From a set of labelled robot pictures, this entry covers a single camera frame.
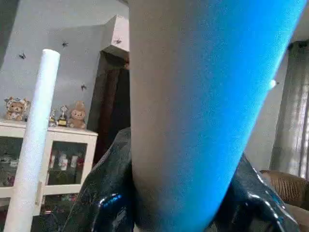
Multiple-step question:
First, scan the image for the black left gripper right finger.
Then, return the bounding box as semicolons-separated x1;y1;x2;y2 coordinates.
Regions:
211;153;301;232

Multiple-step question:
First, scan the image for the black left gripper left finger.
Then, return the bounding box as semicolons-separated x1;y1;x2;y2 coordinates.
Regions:
62;127;137;232

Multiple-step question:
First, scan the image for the white plastic table leg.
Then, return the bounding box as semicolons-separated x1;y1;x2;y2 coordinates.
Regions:
3;48;62;232
127;0;309;232

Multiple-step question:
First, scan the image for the brown armchair back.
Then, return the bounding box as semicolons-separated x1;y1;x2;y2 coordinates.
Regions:
260;168;309;209

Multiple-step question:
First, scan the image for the white glass door cabinet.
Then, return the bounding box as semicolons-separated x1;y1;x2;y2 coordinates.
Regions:
0;119;99;218

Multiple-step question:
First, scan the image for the beige plush bunny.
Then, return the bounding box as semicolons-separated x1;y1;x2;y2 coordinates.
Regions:
69;100;88;130

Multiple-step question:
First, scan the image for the small gold trophy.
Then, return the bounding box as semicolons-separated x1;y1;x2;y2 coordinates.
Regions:
48;108;58;128
57;104;69;128

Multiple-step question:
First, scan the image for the dark wooden display cabinet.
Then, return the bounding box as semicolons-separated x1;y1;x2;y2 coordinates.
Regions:
93;50;132;166

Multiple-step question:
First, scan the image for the grey pleated curtain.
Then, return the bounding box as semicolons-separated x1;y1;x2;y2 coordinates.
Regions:
268;40;309;180

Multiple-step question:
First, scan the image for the beige plush bear blue hat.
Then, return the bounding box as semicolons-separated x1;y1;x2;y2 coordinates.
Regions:
4;96;31;122

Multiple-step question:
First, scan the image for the white wall cupboard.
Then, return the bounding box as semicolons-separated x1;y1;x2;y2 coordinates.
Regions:
100;14;130;55

